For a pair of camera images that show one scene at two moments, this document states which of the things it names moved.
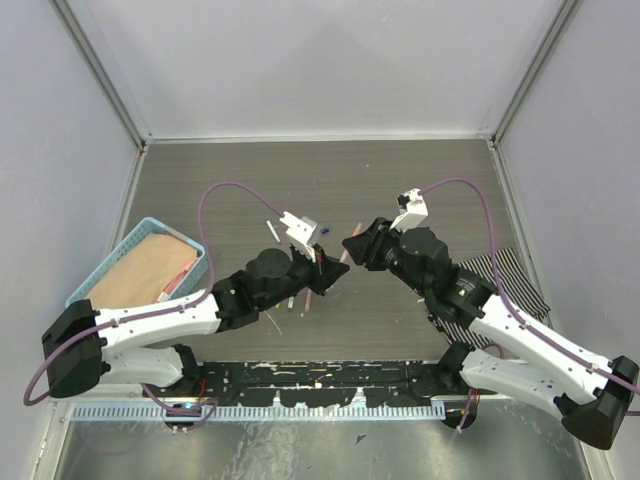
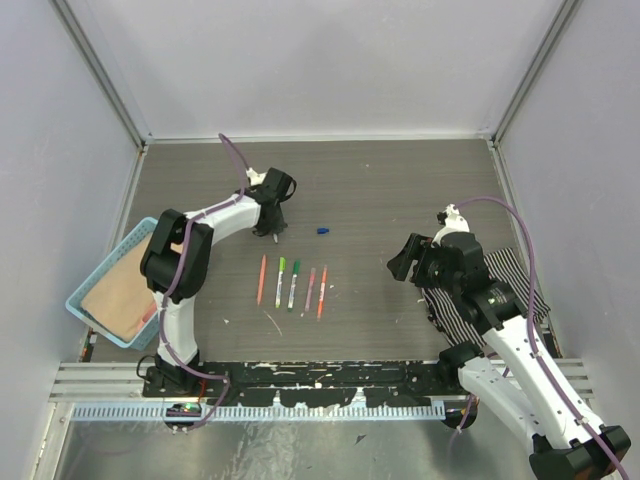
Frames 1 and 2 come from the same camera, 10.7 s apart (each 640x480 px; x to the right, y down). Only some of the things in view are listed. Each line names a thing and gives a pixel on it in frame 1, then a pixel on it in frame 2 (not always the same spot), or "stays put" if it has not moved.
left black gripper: [326, 270] to [276, 228]
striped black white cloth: [514, 287] stays put
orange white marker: [345, 251] to [322, 293]
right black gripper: [365, 247] to [401, 264]
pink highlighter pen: [308, 299] stays put
